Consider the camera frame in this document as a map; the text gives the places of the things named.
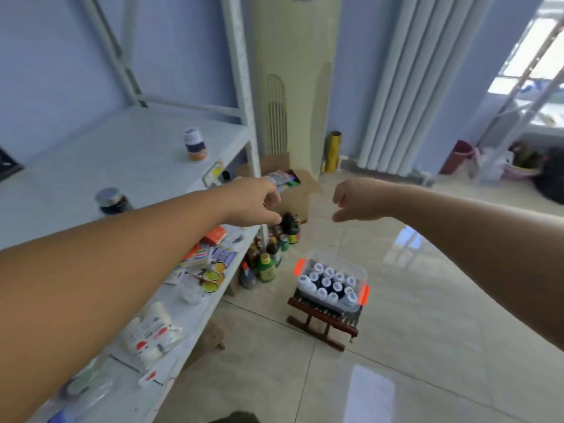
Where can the person's right hand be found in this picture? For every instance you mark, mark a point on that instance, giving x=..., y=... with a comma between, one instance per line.
x=368, y=200

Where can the person's left hand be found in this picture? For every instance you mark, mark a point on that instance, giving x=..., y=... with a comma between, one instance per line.
x=249, y=202

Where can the person's left fingers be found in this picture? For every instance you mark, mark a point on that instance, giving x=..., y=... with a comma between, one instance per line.
x=272, y=199

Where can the person's right fingers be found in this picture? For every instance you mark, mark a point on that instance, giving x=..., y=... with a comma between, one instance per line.
x=341, y=202

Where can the person's right forearm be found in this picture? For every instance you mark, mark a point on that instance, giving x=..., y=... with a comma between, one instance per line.
x=484, y=255

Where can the person's left forearm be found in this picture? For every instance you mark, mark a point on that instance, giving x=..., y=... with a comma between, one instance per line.
x=110, y=277

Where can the brown cardboard box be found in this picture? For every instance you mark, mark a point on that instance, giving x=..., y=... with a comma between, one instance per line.
x=299, y=193

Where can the gold foil roll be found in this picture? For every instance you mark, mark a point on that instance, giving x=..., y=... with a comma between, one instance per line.
x=333, y=151

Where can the cluster of sauce bottles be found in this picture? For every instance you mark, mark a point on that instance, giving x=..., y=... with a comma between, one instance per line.
x=268, y=259

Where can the yellow shelf label tag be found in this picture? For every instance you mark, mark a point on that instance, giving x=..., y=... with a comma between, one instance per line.
x=214, y=172

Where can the small orange box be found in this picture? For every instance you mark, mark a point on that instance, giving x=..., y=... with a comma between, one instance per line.
x=214, y=235

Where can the clear bin with orange latches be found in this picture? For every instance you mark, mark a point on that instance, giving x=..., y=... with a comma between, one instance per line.
x=331, y=281

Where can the group of white-capped dark bottles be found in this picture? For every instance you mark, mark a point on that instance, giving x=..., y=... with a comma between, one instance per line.
x=330, y=286

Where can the small jar with orange base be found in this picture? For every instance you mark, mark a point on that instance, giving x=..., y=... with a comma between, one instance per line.
x=195, y=144

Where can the colourful striped packet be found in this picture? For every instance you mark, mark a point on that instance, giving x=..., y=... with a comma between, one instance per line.
x=196, y=255

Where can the yellow tin cans pack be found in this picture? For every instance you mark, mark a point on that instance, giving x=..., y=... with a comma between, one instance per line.
x=213, y=277

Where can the dark red wooden stool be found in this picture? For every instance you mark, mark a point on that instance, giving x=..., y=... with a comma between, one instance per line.
x=324, y=323

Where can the maroon waste bin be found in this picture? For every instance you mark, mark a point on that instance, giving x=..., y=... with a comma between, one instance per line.
x=457, y=157

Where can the cream standing air conditioner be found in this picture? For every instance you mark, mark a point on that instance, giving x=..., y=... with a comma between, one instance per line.
x=294, y=74

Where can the white column radiator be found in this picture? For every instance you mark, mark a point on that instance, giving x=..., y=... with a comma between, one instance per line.
x=409, y=83

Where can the white metal shelf rack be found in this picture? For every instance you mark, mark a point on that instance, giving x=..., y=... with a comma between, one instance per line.
x=132, y=154

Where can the dark jar with silver lid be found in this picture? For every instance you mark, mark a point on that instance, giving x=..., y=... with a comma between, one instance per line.
x=112, y=200

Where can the pink basin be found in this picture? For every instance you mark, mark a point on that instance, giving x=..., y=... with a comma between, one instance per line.
x=520, y=169

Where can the white packets with red labels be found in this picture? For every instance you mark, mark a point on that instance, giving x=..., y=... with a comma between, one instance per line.
x=152, y=337

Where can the black bag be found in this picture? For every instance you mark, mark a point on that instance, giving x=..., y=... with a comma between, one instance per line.
x=550, y=173

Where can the clear plastic bag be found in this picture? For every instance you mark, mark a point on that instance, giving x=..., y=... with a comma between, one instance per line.
x=88, y=387

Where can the black flat device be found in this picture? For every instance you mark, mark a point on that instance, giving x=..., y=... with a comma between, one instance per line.
x=8, y=165

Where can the white metal ladder frame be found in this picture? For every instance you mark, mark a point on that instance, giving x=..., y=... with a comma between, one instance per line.
x=520, y=92

